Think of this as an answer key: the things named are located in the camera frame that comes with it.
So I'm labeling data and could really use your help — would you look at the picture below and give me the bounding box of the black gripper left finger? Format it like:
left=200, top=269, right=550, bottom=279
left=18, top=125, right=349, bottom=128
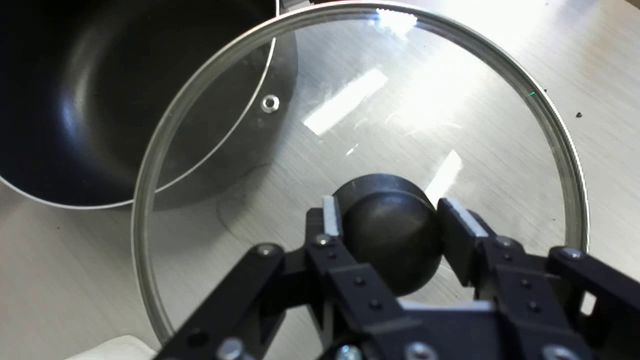
left=155, top=192, right=402, bottom=360

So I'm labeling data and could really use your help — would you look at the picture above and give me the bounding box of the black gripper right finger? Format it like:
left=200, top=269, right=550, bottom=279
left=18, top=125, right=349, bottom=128
left=435, top=196, right=640, bottom=360

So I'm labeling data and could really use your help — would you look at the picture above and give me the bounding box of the glass lid with black knob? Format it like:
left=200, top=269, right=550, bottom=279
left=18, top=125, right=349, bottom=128
left=130, top=0, right=590, bottom=345

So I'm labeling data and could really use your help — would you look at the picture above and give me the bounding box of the black cooking pot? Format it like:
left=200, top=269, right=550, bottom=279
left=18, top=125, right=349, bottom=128
left=0, top=0, right=298, bottom=211

